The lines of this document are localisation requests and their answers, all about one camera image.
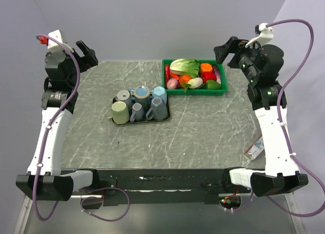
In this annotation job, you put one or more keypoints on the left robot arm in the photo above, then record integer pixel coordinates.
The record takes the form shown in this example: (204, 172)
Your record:
(44, 180)

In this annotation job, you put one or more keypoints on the purple toy eggplant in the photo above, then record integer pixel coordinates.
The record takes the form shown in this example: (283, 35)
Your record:
(216, 71)

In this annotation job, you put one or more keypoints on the light green mug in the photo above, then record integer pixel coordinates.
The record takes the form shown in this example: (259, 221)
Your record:
(118, 112)

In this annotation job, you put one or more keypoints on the red toy bell pepper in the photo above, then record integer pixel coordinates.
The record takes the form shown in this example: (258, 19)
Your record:
(205, 76)

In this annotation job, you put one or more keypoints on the aluminium frame rail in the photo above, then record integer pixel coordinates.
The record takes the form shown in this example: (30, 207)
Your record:
(292, 206)

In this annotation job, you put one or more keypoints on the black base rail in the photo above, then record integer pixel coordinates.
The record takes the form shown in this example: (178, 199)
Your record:
(162, 186)

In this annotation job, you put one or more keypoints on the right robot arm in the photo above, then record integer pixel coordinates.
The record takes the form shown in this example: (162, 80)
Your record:
(261, 65)

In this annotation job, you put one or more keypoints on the green toy bell pepper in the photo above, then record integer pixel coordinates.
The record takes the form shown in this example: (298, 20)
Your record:
(212, 85)

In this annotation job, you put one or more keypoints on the small packaged card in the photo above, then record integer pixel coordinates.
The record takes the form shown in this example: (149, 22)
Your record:
(255, 149)

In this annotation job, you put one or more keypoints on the white toy radish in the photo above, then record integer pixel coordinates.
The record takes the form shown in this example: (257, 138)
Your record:
(195, 83)

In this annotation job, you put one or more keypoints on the small orange toy vegetable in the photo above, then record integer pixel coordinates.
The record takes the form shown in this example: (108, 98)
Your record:
(184, 79)

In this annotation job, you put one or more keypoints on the small grey-blue mug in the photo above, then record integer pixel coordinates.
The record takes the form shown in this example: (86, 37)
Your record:
(138, 113)

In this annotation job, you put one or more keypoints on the purple toy onion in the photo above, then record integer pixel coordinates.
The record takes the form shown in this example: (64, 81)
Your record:
(172, 84)

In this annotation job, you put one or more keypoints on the frosted grey mug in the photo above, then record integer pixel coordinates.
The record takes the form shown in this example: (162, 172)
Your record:
(125, 96)

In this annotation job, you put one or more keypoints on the large grey faceted mug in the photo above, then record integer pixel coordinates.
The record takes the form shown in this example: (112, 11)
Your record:
(157, 110)

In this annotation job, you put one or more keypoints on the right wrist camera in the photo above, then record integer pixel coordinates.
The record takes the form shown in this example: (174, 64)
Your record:
(264, 35)

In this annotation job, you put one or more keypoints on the toy cabbage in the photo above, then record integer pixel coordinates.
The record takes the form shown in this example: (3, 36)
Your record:
(185, 66)

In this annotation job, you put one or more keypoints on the red toy chili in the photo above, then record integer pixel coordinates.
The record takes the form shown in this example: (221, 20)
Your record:
(167, 72)

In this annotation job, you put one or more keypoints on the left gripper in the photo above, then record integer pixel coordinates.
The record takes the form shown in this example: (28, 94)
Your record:
(87, 61)

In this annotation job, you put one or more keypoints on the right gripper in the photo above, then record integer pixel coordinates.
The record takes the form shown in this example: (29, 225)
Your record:
(237, 46)

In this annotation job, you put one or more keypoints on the blue patterned mug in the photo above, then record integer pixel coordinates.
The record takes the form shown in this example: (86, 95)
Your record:
(141, 95)

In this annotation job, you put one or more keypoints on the orange toy pepper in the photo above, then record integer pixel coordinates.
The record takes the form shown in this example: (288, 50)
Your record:
(205, 67)

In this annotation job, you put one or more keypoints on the light blue faceted mug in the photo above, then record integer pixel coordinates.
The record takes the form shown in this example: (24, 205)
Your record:
(160, 92)

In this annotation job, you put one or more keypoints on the green plastic crate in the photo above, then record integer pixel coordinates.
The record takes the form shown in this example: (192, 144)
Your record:
(202, 91)

